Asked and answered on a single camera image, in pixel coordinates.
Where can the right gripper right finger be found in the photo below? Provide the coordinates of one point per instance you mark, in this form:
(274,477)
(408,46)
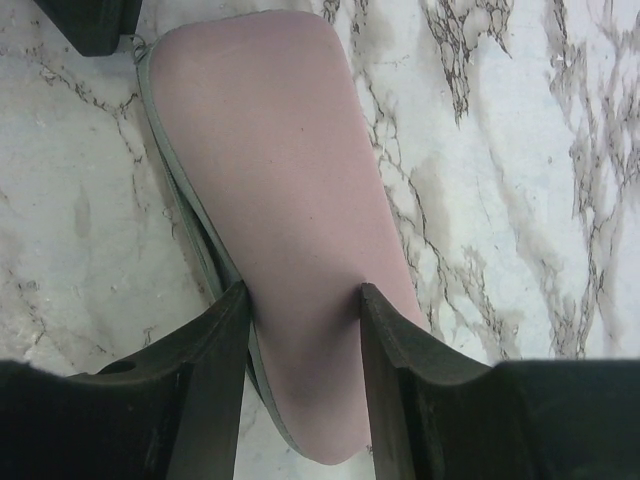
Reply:
(435,413)

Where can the pink zippered umbrella case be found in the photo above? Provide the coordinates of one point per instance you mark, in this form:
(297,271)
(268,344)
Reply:
(259,125)

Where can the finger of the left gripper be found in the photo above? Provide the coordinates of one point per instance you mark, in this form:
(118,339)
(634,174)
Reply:
(93,27)

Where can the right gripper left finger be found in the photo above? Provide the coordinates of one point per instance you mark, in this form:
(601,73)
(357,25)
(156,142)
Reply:
(168,411)

